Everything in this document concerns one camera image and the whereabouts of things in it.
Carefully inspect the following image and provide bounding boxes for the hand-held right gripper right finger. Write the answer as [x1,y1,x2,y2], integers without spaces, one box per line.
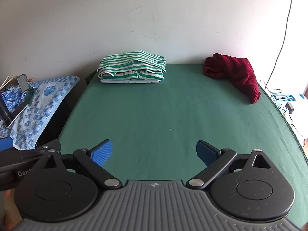
[185,140,280,190]

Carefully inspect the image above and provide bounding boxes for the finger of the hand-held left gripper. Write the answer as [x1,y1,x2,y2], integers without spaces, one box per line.
[0,137,61,168]

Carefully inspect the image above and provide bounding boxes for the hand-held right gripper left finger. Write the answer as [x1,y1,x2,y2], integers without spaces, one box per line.
[32,140,122,190]

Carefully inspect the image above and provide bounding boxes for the green white striped shirt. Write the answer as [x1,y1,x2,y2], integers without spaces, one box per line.
[97,50,167,81]

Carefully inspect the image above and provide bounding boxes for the person's left hand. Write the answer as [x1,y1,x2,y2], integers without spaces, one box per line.
[3,189,23,230]

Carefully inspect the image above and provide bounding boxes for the dark flat phone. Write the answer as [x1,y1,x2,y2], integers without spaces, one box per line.
[3,102,29,129]

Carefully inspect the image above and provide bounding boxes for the black cylinder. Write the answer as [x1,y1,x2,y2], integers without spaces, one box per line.
[0,97,11,121]

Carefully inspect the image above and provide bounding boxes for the blue patterned cloth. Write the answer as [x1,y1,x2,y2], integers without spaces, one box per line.
[0,87,26,111]

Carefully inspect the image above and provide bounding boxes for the blue floral towel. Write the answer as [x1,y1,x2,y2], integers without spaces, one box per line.
[0,76,81,151]

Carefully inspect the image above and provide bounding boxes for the green table cloth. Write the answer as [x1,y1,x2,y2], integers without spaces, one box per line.
[58,64,308,227]

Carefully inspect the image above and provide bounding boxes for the wooden sticks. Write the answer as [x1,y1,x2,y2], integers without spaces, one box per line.
[0,76,18,90]

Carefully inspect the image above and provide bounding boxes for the small mirror on stand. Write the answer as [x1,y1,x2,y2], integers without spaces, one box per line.
[17,74,29,92]

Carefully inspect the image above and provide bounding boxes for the white folded shirt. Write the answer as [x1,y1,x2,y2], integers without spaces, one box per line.
[100,78,161,84]

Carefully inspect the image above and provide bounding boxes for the dark red sweater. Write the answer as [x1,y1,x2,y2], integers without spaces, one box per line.
[203,53,261,104]

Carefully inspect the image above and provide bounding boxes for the white power strip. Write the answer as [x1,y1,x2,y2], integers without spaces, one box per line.
[272,96,290,114]

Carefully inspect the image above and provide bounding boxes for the thin wall cable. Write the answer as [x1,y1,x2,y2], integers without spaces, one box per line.
[265,0,295,90]

